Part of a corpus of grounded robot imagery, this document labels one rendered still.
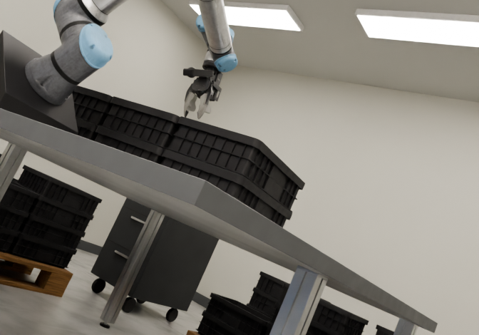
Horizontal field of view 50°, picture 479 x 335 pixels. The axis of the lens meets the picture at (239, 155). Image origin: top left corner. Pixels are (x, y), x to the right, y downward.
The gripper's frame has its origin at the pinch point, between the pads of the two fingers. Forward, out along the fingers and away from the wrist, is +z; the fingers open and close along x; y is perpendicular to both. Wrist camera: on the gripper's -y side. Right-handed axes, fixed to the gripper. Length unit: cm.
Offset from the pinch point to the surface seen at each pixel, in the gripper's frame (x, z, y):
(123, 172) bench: -49, 40, -73
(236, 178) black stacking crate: -36.9, 24.4, -19.3
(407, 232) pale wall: -12, -42, 333
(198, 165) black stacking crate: -23.7, 22.7, -19.4
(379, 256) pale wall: 7, -16, 334
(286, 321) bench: -61, 55, -17
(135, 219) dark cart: 123, 28, 137
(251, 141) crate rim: -37.8, 13.4, -19.3
